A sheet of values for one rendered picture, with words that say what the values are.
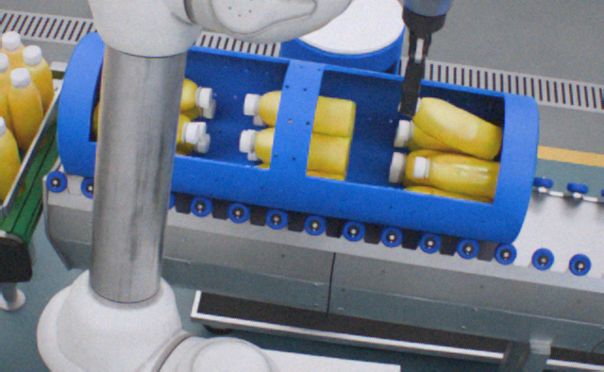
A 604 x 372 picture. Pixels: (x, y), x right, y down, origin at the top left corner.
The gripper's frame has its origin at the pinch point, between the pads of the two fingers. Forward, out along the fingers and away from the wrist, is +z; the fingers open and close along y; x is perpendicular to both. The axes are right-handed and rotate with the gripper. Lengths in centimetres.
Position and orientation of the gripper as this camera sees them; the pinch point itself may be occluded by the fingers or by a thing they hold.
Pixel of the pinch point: (410, 92)
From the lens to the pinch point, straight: 179.1
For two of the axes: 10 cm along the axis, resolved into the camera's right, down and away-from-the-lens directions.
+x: -9.8, -1.5, 0.8
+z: -0.5, 6.8, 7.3
